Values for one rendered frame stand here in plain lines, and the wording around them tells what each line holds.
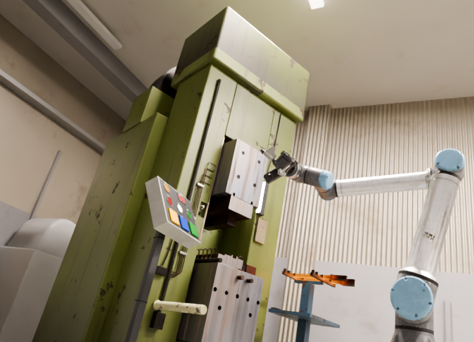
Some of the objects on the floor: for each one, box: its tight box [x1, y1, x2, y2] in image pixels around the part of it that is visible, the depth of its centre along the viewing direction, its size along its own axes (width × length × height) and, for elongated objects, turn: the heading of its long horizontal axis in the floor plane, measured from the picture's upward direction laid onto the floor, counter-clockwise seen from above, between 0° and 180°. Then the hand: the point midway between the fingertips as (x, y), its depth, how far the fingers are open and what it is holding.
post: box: [125, 231, 165, 342], centre depth 193 cm, size 4×4×108 cm
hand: (268, 161), depth 178 cm, fingers open, 14 cm apart
